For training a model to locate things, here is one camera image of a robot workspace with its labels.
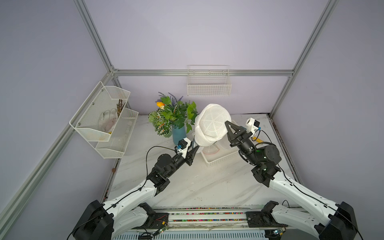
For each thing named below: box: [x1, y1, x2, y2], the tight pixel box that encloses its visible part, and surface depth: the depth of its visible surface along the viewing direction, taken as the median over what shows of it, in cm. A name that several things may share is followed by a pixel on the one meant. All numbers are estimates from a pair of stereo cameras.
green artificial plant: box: [148, 92, 198, 138], surface depth 78 cm
